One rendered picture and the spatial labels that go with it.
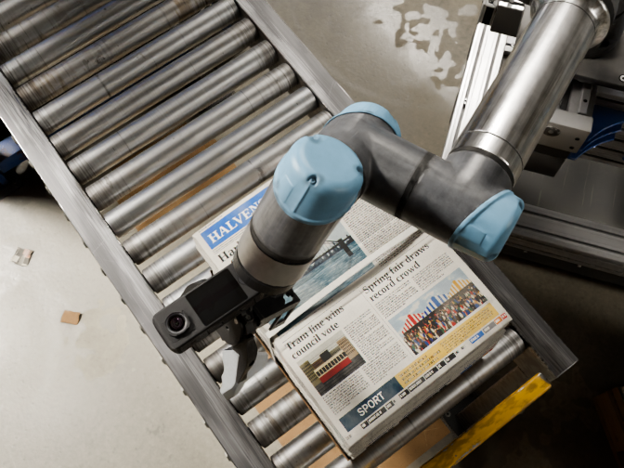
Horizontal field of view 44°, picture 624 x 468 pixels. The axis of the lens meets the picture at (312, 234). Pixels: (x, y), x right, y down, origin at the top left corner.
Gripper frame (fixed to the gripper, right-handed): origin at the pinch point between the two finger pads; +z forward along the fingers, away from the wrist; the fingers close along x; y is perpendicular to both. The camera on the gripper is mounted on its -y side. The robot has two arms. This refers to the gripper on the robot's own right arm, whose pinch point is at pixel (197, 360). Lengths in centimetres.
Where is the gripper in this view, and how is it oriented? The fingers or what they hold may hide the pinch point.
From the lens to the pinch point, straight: 94.4
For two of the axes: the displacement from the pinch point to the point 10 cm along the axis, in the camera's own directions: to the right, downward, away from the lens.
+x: -6.0, -7.4, 3.0
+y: 6.9, -3.0, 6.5
